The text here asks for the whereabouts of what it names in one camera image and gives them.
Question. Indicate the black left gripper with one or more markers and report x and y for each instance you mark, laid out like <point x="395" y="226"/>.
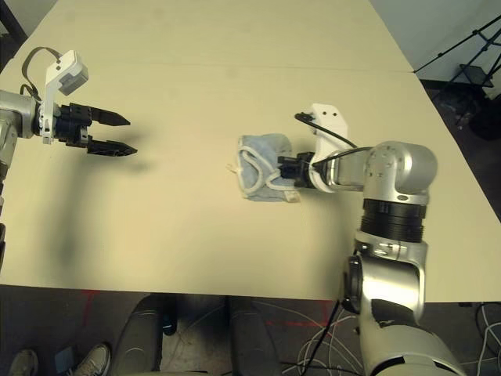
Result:
<point x="72" y="123"/>

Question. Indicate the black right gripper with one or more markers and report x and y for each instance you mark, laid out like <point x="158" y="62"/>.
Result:
<point x="303" y="170"/>

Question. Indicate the light blue rag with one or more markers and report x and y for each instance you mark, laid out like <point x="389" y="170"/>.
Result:
<point x="262" y="156"/>

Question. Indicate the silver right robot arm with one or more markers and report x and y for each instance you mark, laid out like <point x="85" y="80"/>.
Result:
<point x="395" y="274"/>

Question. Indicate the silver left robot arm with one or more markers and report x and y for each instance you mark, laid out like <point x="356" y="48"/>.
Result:
<point x="15" y="113"/>

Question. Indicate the black foam floor mat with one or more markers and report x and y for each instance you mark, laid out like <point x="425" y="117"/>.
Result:
<point x="6" y="51"/>

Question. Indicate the black framed side table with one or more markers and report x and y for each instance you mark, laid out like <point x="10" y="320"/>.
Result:
<point x="9" y="15"/>

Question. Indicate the black tripod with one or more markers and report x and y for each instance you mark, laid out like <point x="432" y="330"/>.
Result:
<point x="475" y="74"/>

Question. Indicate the grey bystander shoe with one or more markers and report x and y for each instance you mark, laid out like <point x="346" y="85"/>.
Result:
<point x="25" y="364"/>
<point x="94" y="360"/>

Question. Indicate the small dark blue box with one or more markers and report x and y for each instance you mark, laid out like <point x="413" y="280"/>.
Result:
<point x="64" y="359"/>

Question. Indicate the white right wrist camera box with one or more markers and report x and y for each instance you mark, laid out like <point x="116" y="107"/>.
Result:
<point x="330" y="121"/>

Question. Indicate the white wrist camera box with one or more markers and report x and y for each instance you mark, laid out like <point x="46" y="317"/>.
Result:
<point x="330" y="121"/>
<point x="68" y="74"/>

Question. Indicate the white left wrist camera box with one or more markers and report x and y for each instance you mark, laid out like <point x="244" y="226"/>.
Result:
<point x="68" y="74"/>

